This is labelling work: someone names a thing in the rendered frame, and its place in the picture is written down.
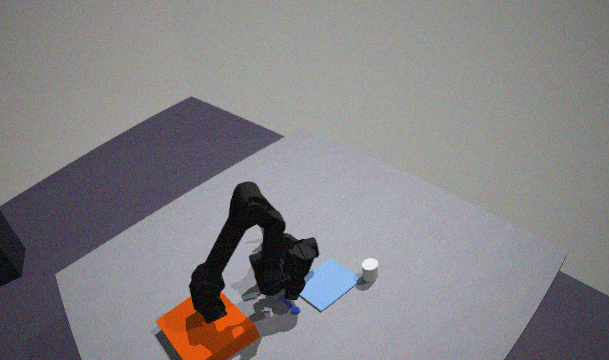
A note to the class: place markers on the light blue flat mat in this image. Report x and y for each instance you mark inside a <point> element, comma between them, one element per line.
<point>327,283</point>

